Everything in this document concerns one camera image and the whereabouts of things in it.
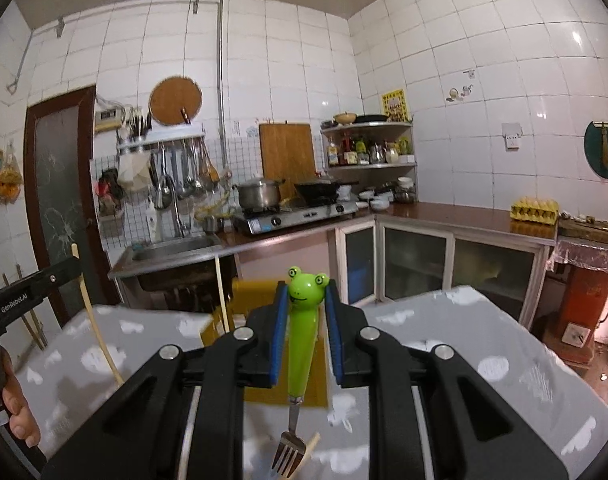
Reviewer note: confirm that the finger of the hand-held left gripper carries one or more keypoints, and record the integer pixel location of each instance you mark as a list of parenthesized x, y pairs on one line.
[(29, 296)]

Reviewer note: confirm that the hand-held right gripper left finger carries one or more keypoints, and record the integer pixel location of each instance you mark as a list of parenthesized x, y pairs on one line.
[(278, 340)]

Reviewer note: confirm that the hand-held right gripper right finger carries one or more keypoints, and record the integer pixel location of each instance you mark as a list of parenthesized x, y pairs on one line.
[(333, 345)]

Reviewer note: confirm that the wooden chopstick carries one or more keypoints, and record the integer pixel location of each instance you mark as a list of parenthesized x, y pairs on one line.
[(309, 452), (223, 300), (92, 316)]

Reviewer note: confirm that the hanging cooking utensils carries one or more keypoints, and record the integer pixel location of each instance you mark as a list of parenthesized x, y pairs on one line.
[(184, 170)]

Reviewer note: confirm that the person's left hand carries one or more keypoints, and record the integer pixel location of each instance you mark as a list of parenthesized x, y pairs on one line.
[(20, 410)]

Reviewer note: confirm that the dark brown glass door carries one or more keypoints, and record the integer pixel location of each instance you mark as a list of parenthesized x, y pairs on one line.
[(59, 185)]

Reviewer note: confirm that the orange hanging bag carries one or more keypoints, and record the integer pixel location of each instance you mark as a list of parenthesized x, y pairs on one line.
[(7, 177)]

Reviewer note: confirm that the white kitchen cabinet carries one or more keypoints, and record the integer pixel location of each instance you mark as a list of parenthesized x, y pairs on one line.
[(419, 260)]

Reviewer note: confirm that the steel gas stove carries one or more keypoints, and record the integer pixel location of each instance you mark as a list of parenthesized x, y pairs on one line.
[(294, 217)]

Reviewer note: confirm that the steel sink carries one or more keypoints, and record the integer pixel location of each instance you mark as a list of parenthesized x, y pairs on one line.
[(169, 252)]

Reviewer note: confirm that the steel cooking pot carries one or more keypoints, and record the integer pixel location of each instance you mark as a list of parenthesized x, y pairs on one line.
[(256, 194)]

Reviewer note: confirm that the stack of white bowls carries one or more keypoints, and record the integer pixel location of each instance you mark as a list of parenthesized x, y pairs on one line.
[(376, 202)]

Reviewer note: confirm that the black wok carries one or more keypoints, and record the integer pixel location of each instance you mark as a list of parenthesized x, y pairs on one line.
[(318, 190)]

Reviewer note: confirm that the grey cloud print tablecloth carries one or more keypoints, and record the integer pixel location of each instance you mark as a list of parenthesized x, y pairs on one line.
[(484, 385)]

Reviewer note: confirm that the white hanging cloth bag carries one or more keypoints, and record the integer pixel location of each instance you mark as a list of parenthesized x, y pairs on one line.
[(133, 170)]

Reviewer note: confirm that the glass jar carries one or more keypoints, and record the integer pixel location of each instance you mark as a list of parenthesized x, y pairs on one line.
[(405, 194)]

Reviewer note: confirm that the rectangular wooden cutting board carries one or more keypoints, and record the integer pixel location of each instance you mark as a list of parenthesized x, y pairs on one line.
[(287, 155)]

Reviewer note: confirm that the row of condiment bottles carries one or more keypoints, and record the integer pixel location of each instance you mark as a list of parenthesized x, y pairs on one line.
[(364, 152)]

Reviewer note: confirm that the white corner shelf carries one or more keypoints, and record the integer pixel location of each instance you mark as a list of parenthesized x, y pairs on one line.
[(369, 127)]

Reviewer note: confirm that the tan bowl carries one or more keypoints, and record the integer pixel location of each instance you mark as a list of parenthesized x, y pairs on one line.
[(344, 118)]

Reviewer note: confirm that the black frying pan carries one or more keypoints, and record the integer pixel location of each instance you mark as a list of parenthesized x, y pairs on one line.
[(371, 118)]

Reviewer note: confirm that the yellow egg carton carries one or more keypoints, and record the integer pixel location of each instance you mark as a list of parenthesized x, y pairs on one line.
[(534, 209)]

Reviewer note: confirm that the round wooden board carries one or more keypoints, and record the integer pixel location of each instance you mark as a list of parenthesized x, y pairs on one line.
[(175, 100)]

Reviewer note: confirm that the wooden tray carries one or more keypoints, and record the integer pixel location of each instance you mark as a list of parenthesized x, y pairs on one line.
[(591, 230)]

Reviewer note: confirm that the white wall box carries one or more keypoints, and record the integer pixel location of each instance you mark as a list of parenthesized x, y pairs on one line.
[(108, 117)]

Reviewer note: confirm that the white wall rack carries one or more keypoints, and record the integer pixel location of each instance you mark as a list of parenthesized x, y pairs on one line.
[(159, 136)]

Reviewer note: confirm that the yellow wall poster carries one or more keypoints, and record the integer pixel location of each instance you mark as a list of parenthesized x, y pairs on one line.
[(394, 105)]

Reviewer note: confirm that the grey wall pipe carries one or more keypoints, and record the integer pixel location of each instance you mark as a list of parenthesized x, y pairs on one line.
[(221, 85)]

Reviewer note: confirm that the white wall socket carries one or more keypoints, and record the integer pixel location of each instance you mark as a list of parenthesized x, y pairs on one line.
[(512, 136)]

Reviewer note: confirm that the green round wall plaque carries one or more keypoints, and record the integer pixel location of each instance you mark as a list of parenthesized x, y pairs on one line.
[(593, 152)]

